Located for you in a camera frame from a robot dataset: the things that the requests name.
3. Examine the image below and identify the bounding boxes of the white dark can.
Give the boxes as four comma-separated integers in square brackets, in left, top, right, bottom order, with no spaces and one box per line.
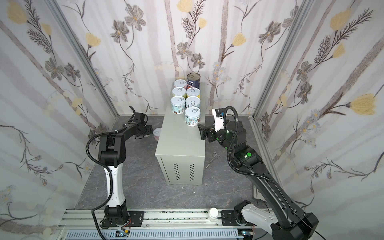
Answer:
[185,107,201,127]

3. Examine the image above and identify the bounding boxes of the teal label can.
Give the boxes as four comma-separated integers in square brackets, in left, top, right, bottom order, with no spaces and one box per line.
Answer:
[170,96,186,115]

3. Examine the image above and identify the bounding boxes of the yellow label can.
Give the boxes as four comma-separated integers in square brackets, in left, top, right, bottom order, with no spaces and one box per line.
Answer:
[186,88,201,98]

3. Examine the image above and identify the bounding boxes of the green label can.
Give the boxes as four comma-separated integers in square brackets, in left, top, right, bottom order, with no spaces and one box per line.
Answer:
[172,87,187,98]

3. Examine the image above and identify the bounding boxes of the blue red tomato can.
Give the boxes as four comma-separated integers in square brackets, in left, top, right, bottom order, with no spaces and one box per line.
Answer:
[187,73,201,89]

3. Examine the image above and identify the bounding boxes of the pink white can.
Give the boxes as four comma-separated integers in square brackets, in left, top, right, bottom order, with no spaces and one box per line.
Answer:
[174,80,187,89]

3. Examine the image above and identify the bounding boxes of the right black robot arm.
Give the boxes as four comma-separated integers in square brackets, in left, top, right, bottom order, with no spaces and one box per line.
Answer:
[198,106,319,240]

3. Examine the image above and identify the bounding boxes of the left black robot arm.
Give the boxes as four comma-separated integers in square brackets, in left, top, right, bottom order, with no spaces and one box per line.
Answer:
[86,107,153,229]

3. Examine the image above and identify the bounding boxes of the pink label can left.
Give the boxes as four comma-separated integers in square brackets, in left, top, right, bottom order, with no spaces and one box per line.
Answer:
[153,128,162,141]

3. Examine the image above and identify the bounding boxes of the small metal scissors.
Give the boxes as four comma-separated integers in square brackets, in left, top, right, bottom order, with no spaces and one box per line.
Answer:
[206,152,219,169]

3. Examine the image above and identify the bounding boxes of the grey metal cabinet box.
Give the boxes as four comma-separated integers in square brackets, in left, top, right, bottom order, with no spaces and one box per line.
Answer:
[155,113,207,186]

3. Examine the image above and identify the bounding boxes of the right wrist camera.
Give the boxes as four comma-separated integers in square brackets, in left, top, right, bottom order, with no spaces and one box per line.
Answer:
[212,108,225,132]

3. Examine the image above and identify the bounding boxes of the aluminium rail frame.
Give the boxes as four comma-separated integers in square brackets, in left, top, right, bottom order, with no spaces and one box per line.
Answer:
[53,209,272,240]

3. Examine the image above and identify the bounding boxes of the white cable duct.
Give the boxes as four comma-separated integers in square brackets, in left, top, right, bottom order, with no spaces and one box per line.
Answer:
[64,229,244,240]

